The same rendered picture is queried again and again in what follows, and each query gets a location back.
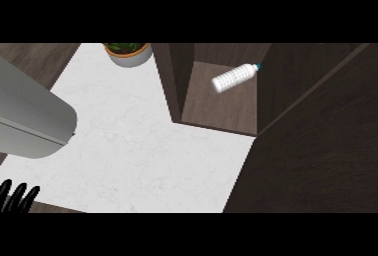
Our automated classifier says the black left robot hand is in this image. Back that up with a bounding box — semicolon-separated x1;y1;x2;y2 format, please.
0;178;42;214

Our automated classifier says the dark wooden cabinet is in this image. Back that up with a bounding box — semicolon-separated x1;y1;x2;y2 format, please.
150;43;373;137

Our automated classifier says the white plastic water bottle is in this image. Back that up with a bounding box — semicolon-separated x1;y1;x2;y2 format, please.
212;63;263;94

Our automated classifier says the dark wooden cabinet door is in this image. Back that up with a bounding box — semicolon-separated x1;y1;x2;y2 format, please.
222;43;378;214

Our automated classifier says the rounded grey appliance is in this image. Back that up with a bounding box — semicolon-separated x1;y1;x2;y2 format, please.
0;56;80;160

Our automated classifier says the potted green plant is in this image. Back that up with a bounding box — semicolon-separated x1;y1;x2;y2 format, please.
103;43;154;69

